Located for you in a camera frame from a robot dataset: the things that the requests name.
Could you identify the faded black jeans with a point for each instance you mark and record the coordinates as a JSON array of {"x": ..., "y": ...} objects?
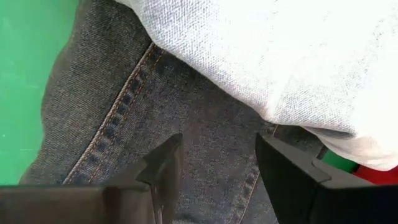
[{"x": 192, "y": 124}]

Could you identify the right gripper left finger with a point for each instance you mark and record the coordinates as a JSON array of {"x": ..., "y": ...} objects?
[{"x": 124, "y": 202}]

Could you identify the red plastic laundry basket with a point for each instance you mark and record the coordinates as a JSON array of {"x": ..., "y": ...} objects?
[{"x": 379, "y": 175}]

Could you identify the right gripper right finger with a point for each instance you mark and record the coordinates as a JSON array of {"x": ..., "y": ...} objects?
[{"x": 295, "y": 193}]

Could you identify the light blue jeans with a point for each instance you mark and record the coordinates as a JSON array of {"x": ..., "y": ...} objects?
[{"x": 280, "y": 56}]

